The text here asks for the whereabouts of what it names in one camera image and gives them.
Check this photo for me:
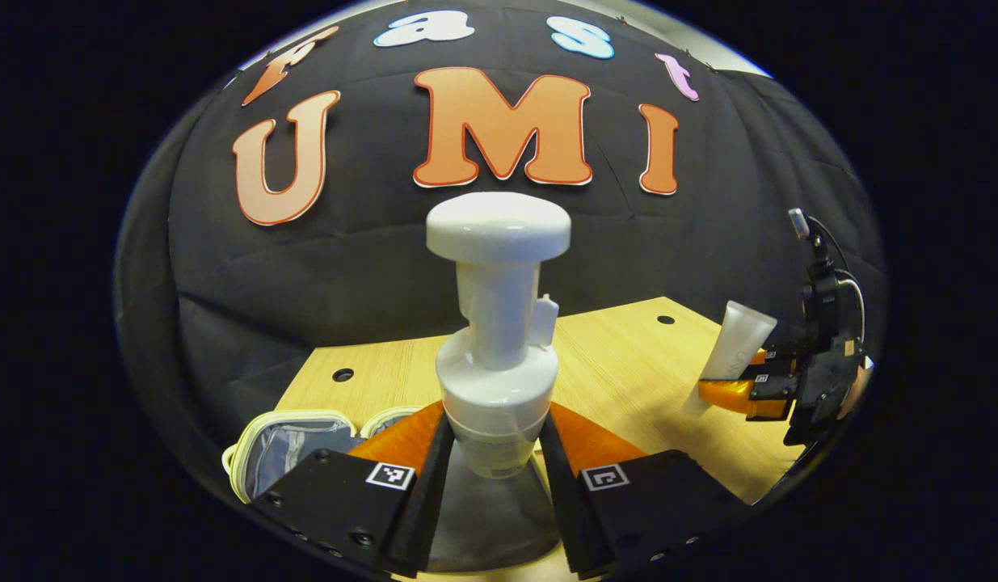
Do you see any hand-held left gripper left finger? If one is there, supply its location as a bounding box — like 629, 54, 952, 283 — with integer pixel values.
251, 401, 457, 578

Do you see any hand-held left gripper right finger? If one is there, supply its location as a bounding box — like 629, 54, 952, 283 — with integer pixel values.
540, 401, 752, 580

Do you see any white squeeze tube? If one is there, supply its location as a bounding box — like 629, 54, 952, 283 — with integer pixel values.
699, 300, 779, 381

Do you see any white pump bottle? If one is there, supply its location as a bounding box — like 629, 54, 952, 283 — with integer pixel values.
425, 192, 573, 479

